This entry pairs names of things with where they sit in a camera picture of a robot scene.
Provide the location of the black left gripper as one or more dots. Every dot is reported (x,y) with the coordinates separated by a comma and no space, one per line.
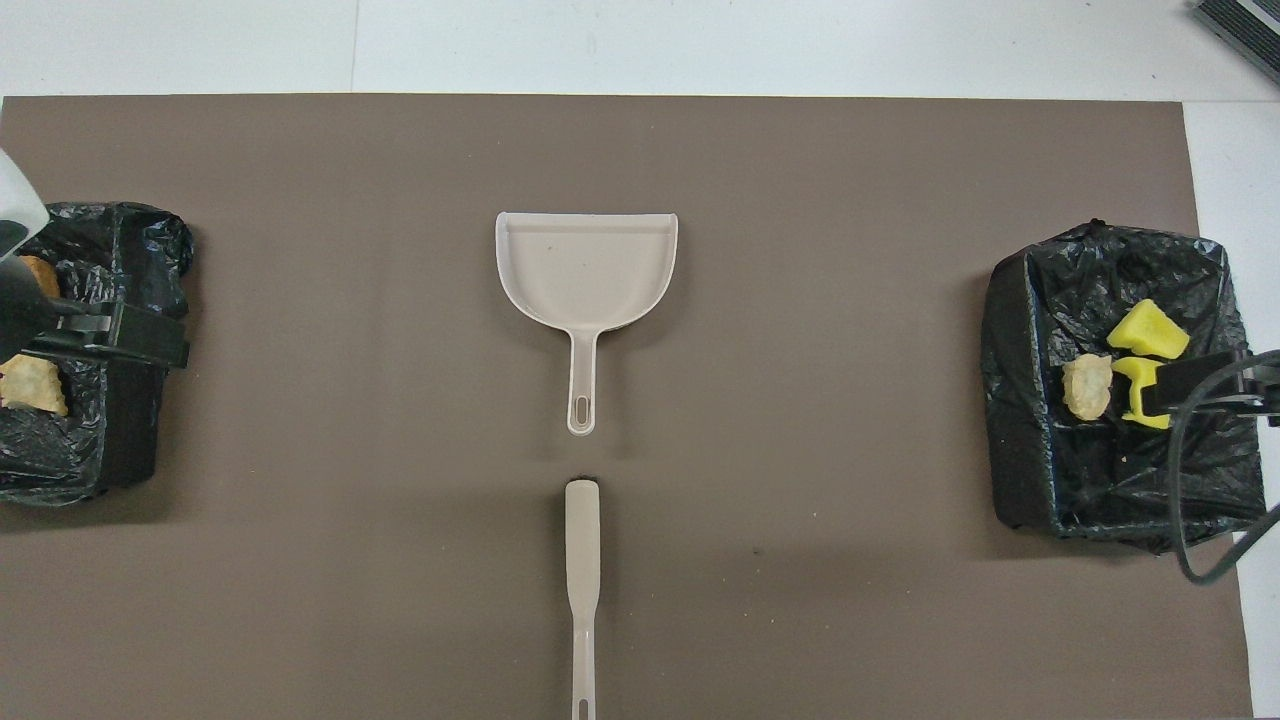
(20,310)

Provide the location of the yellow sponge piece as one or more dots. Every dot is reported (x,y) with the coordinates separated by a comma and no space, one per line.
(1130,378)
(1148,330)

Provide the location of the beige sponge piece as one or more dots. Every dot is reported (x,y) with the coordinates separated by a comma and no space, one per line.
(1087,387)
(35,388)

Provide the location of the orange sponge piece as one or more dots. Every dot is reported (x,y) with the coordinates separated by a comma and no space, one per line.
(42,275)

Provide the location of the beige plastic dustpan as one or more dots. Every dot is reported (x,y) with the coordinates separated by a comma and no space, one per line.
(585,270)

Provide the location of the beige hand brush black bristles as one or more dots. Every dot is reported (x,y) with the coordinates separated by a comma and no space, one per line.
(582,560)

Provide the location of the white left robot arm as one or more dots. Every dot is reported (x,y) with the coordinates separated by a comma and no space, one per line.
(15,195)

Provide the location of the bin with black bag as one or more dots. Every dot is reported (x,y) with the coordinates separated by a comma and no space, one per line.
(120,430)
(1100,480)

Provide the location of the grey ribbed object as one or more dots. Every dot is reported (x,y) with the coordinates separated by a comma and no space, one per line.
(1245,25)

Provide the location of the brown table mat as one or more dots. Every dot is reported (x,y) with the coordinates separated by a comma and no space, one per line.
(800,600)

